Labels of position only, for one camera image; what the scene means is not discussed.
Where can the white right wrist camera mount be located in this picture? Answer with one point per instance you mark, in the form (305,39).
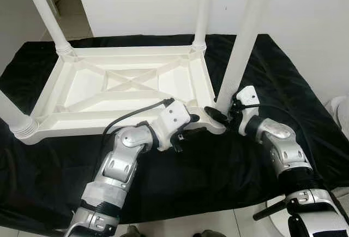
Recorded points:
(250,96)

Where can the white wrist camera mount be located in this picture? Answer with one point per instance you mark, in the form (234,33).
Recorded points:
(174,118)
(250,96)

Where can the white plastic table leg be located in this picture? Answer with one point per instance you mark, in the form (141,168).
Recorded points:
(46,16)
(13,118)
(245,35)
(203,7)

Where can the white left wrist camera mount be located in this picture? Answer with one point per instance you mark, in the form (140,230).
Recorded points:
(174,118)

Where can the grey robot left foot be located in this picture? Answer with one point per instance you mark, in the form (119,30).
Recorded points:
(131,231)

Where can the white pedestal fan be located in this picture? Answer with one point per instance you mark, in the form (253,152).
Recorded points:
(339,111)

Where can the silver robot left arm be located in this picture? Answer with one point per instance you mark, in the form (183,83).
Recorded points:
(117,166)

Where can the white plastic table top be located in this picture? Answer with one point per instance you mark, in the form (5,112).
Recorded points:
(82,84)

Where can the grey robot foot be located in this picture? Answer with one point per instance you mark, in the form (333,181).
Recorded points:
(131,231)
(211,233)

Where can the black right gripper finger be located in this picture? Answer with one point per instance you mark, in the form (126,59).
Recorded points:
(215,114)

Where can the grey robot right foot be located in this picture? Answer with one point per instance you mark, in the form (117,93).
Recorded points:
(211,233)

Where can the black cloth table cover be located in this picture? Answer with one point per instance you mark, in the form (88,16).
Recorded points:
(305,111)

